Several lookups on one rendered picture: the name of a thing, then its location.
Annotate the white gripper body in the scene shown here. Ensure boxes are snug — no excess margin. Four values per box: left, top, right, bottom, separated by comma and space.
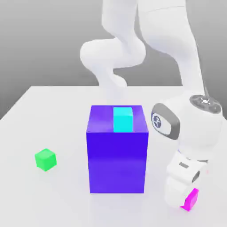
164, 176, 195, 208

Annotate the small magenta cube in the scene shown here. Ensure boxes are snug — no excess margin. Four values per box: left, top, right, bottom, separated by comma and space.
180, 188, 200, 212

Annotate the small cyan cube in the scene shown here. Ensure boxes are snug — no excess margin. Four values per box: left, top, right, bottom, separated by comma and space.
113, 106, 134, 133

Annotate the small green cube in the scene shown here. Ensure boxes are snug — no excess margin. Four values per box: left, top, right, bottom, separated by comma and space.
34, 148, 58, 172

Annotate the large blue box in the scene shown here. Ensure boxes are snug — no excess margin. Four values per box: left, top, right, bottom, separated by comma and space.
86, 105, 149, 194

